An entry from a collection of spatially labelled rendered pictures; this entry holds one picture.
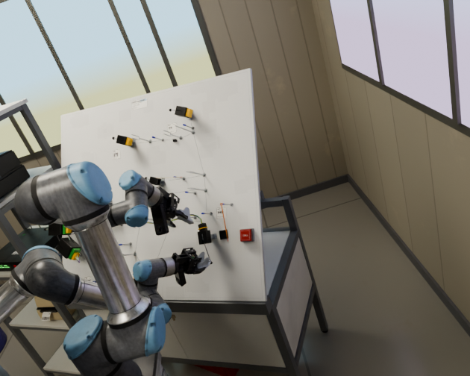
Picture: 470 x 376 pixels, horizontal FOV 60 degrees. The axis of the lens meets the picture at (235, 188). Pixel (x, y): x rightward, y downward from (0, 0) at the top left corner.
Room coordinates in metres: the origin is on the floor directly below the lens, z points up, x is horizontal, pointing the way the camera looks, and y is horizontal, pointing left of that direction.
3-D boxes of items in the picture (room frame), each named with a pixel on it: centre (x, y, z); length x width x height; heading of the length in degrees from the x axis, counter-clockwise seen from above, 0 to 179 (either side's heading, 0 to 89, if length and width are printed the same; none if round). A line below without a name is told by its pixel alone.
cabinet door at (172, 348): (1.77, 0.78, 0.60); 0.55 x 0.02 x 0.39; 62
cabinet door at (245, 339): (1.51, 0.30, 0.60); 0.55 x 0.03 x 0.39; 62
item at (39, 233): (2.17, 1.25, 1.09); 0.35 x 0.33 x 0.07; 62
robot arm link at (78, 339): (0.88, 0.51, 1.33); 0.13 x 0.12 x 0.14; 83
